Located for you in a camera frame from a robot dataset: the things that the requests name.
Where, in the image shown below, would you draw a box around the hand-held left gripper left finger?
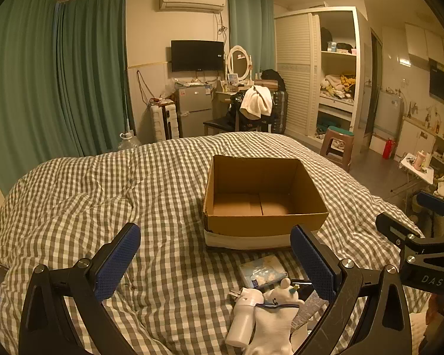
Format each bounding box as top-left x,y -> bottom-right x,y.
18,222 -> 141,355

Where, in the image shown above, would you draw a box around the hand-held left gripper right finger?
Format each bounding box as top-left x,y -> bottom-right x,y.
289,223 -> 418,355

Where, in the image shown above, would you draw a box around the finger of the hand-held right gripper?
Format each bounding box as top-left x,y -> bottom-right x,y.
416,190 -> 444,227
375,212 -> 423,247

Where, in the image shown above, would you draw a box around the floral blue tissue pack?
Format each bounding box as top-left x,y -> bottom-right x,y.
238,253 -> 291,291

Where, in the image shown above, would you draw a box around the white plush toy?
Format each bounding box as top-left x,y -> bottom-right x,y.
244,277 -> 306,355

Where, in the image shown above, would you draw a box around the white cream tube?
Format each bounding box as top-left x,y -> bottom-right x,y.
225,286 -> 266,347

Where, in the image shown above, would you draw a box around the brown cardboard box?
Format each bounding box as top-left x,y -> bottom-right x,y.
203,154 -> 330,250

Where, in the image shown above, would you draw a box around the white folding table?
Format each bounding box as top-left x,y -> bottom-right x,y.
390,153 -> 436,197

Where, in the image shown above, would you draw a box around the clear plastic packet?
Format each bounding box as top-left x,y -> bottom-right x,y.
292,290 -> 332,338

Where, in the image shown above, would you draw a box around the grey checked duvet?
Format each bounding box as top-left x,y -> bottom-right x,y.
0,132 -> 432,355

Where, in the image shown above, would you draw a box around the white kitchen counter cabinet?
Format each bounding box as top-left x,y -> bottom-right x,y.
397,116 -> 444,171

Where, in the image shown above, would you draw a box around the red fire extinguisher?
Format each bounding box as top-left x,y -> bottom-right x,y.
382,138 -> 397,160

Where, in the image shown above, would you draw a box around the brown plastic stool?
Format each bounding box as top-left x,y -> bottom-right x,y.
320,126 -> 355,173

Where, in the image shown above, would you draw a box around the clear water jug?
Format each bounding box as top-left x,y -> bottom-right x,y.
119,130 -> 141,152

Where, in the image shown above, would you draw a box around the white suitcase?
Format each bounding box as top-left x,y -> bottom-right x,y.
150,104 -> 180,142

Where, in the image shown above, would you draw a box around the dark suitcase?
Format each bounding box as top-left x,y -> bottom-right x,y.
269,89 -> 289,136

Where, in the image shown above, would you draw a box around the pile of clothes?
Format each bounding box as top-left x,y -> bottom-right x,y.
320,73 -> 357,99

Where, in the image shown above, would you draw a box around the silver fridge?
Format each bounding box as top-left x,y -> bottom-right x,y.
174,83 -> 214,138

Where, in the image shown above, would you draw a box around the black chair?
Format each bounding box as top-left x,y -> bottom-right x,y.
203,95 -> 275,136

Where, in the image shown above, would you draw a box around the white towel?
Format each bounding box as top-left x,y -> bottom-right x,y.
240,85 -> 274,118

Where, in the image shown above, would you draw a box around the wooden dressing table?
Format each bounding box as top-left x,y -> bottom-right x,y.
212,87 -> 245,127

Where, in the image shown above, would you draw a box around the white wardrobe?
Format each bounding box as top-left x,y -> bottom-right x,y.
273,6 -> 369,153

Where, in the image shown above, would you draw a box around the black bag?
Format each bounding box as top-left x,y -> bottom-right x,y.
260,69 -> 286,90

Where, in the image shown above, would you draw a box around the green curtain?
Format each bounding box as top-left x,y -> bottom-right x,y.
0,0 -> 62,197
55,0 -> 131,156

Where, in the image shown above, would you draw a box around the white oval mirror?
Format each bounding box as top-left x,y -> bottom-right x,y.
224,45 -> 253,83

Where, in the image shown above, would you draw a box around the teal curtain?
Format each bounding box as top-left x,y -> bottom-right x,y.
227,0 -> 276,79

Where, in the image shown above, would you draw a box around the white air conditioner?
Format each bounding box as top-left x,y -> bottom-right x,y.
156,0 -> 226,14

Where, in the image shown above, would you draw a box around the white wall cabinets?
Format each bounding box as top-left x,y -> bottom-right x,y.
404,23 -> 444,72

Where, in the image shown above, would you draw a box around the black wall television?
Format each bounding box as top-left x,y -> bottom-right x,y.
171,40 -> 225,72

